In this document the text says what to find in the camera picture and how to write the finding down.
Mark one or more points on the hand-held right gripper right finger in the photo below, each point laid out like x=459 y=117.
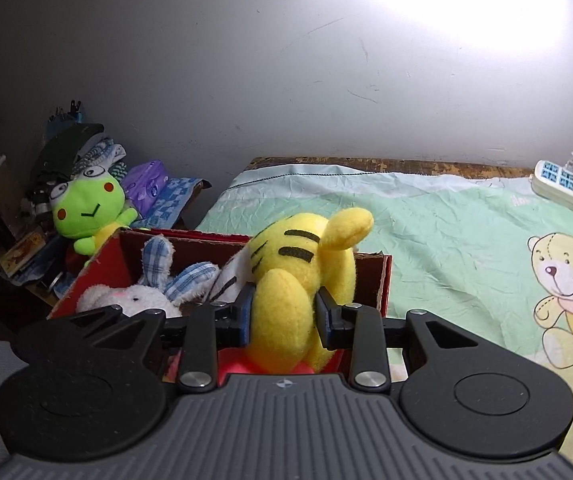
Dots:
x=322 y=320

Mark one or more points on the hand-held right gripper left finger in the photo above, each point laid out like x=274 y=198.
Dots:
x=245 y=317

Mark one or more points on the yellow tiger plush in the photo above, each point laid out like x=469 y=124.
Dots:
x=286 y=310

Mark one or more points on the red cardboard box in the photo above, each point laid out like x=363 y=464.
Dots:
x=371 y=280

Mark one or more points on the white rabbit plush plaid ears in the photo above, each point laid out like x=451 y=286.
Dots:
x=131 y=300

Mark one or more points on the blue checked cloth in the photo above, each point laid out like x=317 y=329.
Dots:
x=171 y=200

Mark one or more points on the bear printed blanket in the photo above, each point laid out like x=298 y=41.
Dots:
x=441 y=220

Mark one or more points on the purple tissue pack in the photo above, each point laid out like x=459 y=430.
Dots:
x=149 y=180

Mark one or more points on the green frog plush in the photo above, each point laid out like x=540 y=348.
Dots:
x=86 y=205

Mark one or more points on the stack of books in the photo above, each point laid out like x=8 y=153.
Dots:
x=21 y=255

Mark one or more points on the pile of clothes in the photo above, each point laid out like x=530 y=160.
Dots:
x=74 y=142

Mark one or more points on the white power strip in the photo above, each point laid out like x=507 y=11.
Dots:
x=571 y=187

